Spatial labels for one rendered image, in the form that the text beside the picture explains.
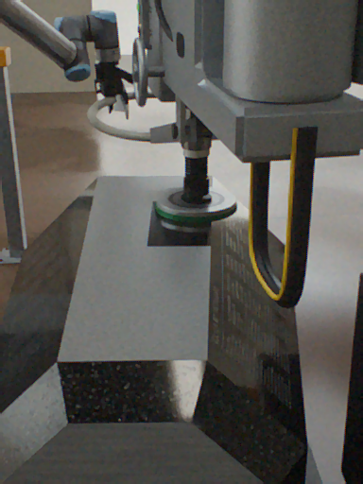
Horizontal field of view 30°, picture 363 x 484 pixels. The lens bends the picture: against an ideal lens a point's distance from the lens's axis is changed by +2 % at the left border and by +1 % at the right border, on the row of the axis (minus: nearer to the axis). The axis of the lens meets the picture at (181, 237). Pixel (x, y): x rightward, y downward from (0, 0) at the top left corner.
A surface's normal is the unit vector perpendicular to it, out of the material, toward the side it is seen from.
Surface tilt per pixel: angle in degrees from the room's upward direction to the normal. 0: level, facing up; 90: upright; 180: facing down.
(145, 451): 90
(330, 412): 0
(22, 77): 90
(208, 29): 90
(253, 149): 90
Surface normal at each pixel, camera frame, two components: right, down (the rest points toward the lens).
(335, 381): 0.00, -0.92
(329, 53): 0.45, 0.34
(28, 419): -0.58, -0.31
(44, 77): 0.15, 0.38
